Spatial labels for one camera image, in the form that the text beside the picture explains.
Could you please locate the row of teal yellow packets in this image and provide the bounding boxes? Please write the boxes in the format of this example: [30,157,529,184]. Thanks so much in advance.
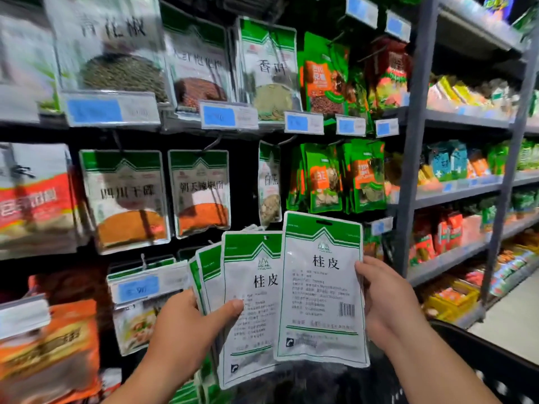
[417,139,510,192]

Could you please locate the green orange Guangxi cinnamon bags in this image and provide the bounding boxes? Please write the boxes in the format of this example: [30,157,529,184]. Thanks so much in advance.
[362,229,387,261]

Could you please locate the black shopping basket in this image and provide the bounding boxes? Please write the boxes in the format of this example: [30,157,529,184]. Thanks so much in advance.
[227,319,539,404]

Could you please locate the person's right forearm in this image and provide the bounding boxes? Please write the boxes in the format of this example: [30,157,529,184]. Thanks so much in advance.
[383,328,502,404]

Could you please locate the red green packets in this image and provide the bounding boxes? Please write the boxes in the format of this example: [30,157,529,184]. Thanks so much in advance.
[362,33,414,114]

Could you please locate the person's left hand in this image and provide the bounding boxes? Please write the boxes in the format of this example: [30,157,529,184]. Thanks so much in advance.
[147,288,245,388]

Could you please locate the gray metal shelving unit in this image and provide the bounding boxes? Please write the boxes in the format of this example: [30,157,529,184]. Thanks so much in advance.
[391,0,539,333]

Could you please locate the person's right hand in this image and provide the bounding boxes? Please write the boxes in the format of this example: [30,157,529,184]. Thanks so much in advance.
[354,256,427,352]

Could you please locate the clear white-slice packets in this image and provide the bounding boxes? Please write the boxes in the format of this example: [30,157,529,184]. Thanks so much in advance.
[257,140,284,228]

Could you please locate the yellow display trays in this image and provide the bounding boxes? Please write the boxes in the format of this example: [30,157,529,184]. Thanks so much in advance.
[421,277,481,325]

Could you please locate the row of green snack packets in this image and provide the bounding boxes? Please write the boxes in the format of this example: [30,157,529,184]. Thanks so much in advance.
[514,139,539,173]

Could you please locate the green leaf packets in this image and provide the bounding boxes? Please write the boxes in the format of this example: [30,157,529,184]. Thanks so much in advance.
[341,139,387,214]

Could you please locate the clear dried-leaf packets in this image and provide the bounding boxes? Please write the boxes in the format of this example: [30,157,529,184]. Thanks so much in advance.
[234,16,303,123]

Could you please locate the orange seasoning packet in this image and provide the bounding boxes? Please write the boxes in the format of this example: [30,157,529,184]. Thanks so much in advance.
[0,299,102,404]

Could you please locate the row of assorted snack bags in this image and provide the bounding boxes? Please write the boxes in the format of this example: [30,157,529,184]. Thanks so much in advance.
[484,0,539,34]

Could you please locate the green red-peppercorn packets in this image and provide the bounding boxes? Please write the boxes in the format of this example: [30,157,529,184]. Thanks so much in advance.
[299,31,355,123]

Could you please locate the clear red peppercorn packets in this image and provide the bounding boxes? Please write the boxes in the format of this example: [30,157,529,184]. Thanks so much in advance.
[160,0,237,114]

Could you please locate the white red-label packets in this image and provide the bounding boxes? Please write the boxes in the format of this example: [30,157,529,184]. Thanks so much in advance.
[0,143,89,259]

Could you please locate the clear chili powder packets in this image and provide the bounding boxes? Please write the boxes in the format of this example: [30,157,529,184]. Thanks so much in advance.
[168,149,231,239]

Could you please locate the clear orange powder packets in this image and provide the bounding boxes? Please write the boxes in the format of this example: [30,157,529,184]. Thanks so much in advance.
[80,149,172,255]

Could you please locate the row of yellow snack packets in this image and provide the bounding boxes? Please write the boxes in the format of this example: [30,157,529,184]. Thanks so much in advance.
[428,75,519,118]

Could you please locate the row of red orange packets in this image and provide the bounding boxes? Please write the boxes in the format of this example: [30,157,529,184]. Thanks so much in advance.
[408,206,490,266]

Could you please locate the clear green peppercorn packets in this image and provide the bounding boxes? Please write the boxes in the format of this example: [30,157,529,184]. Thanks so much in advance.
[42,0,173,106]

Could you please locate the green white-slice packets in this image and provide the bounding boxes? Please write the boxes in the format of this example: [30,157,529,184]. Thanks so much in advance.
[286,143,344,214]

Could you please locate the row of clear green-top packets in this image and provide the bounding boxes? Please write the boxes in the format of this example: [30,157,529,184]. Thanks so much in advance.
[168,353,235,404]

